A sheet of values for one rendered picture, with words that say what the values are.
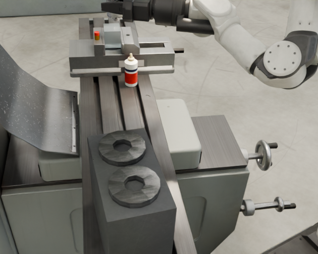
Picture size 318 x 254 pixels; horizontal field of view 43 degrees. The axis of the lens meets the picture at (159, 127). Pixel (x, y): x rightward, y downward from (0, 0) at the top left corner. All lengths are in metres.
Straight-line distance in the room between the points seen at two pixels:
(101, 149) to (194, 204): 0.72
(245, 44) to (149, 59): 0.47
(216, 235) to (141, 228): 0.91
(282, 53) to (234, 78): 2.31
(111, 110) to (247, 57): 0.45
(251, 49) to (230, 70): 2.36
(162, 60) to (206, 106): 1.52
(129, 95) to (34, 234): 0.57
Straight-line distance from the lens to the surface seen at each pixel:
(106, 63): 1.33
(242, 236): 2.09
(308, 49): 0.90
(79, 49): 1.37
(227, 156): 1.36
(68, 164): 1.21
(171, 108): 1.38
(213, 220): 1.50
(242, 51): 0.95
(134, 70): 1.25
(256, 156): 1.53
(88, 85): 1.30
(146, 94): 1.25
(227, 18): 0.98
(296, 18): 0.95
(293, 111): 2.97
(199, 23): 1.01
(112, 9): 1.06
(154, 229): 0.71
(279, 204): 1.54
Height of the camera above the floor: 1.65
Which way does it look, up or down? 39 degrees down
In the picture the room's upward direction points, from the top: 3 degrees clockwise
